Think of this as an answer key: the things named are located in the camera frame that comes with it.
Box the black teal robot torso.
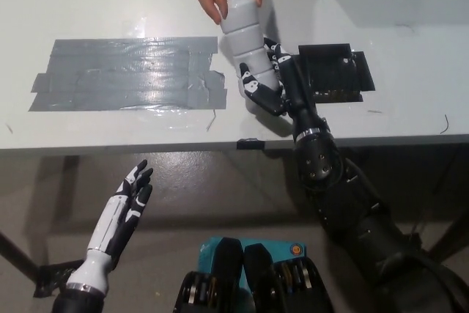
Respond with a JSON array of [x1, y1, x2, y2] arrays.
[[174, 236, 334, 313]]

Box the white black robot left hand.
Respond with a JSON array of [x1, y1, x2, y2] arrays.
[[67, 160, 154, 292]]

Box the grey duct tape patch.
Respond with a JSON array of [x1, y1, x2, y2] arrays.
[[28, 37, 229, 112]]

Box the black metal table leg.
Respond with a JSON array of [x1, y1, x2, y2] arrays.
[[426, 217, 469, 259], [0, 231, 41, 292]]

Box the white ribbed plastic bottle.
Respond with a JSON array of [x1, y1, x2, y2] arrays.
[[218, 0, 278, 90]]

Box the black tape square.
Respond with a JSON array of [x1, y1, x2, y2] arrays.
[[297, 44, 376, 104]]

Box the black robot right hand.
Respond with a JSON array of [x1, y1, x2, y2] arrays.
[[240, 36, 330, 141]]

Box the small black tape strip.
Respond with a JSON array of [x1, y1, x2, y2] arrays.
[[236, 138, 265, 151]]

